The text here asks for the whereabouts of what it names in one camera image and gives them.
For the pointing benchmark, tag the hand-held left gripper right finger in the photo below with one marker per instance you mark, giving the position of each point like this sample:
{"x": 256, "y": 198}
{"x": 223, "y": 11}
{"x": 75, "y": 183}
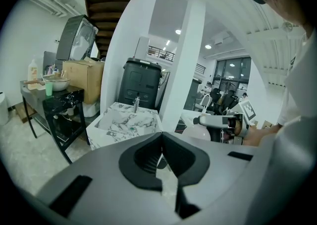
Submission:
{"x": 223, "y": 174}

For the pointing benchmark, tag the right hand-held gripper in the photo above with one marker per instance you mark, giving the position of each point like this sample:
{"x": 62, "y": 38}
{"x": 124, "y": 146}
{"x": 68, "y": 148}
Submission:
{"x": 244, "y": 117}

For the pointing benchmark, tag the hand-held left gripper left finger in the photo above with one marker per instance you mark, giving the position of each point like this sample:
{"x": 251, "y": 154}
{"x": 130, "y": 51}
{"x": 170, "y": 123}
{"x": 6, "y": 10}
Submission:
{"x": 104, "y": 169}

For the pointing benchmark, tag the person's right forearm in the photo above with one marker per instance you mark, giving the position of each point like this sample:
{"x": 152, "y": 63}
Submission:
{"x": 262, "y": 134}

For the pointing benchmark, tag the white marble sink countertop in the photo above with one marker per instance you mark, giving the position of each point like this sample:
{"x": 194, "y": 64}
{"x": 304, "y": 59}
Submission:
{"x": 119, "y": 122}

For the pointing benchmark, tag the shiny chrome metal fixture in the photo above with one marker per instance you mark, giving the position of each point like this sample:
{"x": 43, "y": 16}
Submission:
{"x": 136, "y": 105}

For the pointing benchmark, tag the cream pump soap bottle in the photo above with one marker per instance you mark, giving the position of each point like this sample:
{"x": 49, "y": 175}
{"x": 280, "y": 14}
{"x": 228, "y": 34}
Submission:
{"x": 32, "y": 71}

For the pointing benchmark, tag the white curved faucet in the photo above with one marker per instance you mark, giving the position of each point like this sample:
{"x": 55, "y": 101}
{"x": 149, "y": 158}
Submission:
{"x": 206, "y": 98}

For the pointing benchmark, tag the black office chair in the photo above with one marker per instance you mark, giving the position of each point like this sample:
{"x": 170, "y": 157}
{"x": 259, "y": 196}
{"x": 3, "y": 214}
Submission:
{"x": 216, "y": 98}
{"x": 230, "y": 100}

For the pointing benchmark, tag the white plastic bucket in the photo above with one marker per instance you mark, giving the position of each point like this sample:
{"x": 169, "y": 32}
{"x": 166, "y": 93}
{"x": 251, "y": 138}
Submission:
{"x": 90, "y": 108}

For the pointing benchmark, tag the round ceiling light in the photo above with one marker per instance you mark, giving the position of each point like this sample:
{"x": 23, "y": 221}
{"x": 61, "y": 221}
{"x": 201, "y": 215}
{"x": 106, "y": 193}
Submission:
{"x": 208, "y": 46}
{"x": 178, "y": 31}

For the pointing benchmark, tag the black marble side table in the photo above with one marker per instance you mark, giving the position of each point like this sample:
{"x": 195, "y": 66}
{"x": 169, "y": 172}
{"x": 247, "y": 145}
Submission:
{"x": 64, "y": 100}

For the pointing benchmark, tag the dark grey delivery robot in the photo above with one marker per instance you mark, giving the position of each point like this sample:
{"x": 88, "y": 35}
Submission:
{"x": 140, "y": 82}

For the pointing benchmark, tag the black balcony railing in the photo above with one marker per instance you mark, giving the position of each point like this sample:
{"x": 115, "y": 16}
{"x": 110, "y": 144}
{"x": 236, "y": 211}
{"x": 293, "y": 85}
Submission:
{"x": 161, "y": 54}

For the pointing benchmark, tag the brown cardboard box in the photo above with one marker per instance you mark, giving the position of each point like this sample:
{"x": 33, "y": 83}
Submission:
{"x": 84, "y": 80}

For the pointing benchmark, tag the brown wooden board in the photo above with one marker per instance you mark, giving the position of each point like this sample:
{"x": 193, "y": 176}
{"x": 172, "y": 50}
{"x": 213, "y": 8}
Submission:
{"x": 26, "y": 116}

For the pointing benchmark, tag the green plastic cup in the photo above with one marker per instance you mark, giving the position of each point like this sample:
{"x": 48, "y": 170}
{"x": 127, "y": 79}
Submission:
{"x": 49, "y": 89}

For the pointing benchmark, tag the person's white t-shirt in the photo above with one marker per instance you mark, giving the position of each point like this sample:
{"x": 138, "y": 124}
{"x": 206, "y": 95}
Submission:
{"x": 302, "y": 75}

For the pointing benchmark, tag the wooden sticks bundle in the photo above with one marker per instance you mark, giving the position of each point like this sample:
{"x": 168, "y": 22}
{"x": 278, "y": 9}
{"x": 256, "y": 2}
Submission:
{"x": 63, "y": 74}

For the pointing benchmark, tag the pink toothbrush cup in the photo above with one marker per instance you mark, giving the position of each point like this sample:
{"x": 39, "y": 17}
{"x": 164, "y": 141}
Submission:
{"x": 53, "y": 70}

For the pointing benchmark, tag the brown wooden staircase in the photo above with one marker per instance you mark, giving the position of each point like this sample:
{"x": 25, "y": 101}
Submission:
{"x": 109, "y": 13}

